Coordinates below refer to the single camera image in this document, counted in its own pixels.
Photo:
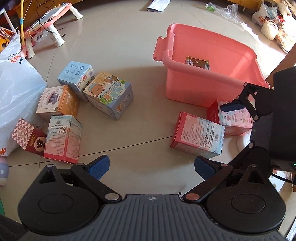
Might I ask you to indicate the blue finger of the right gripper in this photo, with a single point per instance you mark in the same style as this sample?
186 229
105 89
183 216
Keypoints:
241 101

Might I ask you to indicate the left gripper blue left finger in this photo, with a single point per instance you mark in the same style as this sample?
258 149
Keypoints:
87 176

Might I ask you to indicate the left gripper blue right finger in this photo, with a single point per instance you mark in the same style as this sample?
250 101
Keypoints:
214 175

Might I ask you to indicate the bear palm tree box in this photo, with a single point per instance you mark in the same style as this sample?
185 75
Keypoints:
200 63

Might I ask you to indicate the red pink toy box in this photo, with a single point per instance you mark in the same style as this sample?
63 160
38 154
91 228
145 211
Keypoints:
236 122

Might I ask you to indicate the pink blue label box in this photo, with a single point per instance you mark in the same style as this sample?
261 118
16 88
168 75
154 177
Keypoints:
198 136

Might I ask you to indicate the pink white label box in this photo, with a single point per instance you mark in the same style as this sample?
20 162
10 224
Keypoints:
63 139

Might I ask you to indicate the pink plastic storage bin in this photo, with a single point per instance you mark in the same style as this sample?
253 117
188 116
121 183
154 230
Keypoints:
231 65

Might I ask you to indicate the red checkered box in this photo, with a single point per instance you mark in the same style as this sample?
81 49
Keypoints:
29 138

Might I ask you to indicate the white woven basket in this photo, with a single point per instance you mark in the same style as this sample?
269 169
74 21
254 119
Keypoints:
270 29

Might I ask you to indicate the orange white toy box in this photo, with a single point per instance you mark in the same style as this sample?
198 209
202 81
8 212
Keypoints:
59 100

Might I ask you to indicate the blue purple bear box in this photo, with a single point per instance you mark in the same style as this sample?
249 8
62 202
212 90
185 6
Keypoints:
109 94

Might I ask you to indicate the clear plastic bag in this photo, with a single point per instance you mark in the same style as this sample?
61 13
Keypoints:
230 13

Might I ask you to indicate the light blue icon box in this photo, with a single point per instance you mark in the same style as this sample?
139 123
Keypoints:
77 76

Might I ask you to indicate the large white plastic bag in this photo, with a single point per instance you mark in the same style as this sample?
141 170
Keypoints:
21 89

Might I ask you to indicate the white envelope on floor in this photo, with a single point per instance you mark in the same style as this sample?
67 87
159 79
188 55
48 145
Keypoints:
158 5

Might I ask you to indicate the pink white kids easel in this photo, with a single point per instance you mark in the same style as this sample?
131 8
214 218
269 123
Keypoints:
46 23

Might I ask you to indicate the white bin lid pink handle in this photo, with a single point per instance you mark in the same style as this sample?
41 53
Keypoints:
243 140

